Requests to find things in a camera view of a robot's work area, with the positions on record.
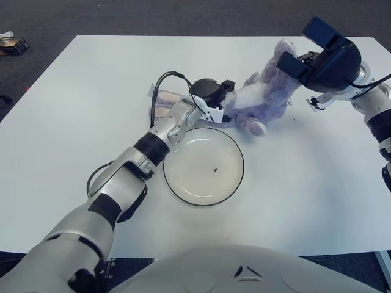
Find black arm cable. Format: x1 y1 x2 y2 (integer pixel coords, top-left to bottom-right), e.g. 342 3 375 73
351 78 391 91
86 71 211 198

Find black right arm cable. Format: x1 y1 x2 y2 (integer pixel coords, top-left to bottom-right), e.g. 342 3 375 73
351 78 391 91

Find black metal bracket with screws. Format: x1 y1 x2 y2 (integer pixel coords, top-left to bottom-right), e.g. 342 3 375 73
102 258 117 280

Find light grey robot torso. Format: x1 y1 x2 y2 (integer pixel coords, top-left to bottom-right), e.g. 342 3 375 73
100 244 391 293

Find white table leg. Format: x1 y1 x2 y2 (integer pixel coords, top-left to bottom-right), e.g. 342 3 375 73
375 250 391 277

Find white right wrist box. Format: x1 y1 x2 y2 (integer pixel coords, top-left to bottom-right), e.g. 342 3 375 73
306 91 352 112

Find white plate with black rim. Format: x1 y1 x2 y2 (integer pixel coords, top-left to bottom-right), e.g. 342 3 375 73
162 127 245 208

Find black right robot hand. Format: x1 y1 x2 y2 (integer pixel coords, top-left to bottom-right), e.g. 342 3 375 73
276 16 363 94

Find brown box on floor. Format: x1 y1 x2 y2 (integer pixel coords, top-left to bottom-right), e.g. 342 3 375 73
0 38 30 56

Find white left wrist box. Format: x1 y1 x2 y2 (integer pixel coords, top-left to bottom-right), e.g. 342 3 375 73
203 105 227 125

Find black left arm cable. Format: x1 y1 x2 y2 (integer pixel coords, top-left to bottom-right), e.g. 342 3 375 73
86 71 211 198

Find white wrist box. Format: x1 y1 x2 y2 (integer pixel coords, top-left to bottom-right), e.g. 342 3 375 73
203 105 227 125
306 91 352 112

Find purple plush rabbit doll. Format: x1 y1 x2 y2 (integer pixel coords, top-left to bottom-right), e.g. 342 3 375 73
152 38 302 137

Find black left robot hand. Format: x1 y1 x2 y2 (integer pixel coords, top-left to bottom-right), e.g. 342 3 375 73
189 78 236 125

